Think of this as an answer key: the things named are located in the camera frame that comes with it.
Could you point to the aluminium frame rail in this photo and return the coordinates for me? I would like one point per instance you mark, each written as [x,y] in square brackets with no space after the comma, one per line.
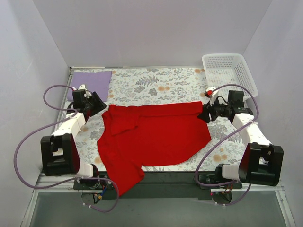
[163,199]

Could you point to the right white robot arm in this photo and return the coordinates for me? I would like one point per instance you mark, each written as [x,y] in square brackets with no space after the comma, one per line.
[261,162]

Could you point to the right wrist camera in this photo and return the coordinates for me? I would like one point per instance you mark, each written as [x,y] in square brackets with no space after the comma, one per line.
[212,94]

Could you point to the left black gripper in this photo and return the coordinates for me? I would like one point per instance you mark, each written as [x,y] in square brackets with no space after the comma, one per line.
[95,102]

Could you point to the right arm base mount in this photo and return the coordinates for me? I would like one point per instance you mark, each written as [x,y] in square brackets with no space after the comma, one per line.
[220,192]

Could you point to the floral patterned table mat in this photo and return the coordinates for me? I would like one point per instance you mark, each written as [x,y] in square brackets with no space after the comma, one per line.
[155,86]

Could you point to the white plastic basket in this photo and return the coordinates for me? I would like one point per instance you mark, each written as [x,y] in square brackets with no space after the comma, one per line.
[229,68]

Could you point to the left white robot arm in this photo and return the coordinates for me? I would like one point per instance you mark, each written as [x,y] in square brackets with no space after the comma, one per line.
[59,152]

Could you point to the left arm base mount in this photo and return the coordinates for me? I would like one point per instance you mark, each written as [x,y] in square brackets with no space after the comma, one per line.
[93,185]

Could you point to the red t shirt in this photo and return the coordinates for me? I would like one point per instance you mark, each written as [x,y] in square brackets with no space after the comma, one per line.
[149,135]

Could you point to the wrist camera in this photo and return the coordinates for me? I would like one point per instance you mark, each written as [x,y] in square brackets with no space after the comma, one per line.
[81,91]
[212,94]

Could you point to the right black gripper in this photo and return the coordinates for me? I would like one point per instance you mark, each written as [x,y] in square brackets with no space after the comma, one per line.
[210,111]

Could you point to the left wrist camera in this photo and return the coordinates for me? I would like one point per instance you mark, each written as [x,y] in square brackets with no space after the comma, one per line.
[81,91]

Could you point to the folded purple t shirt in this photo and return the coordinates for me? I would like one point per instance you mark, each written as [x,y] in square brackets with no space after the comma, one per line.
[93,81]

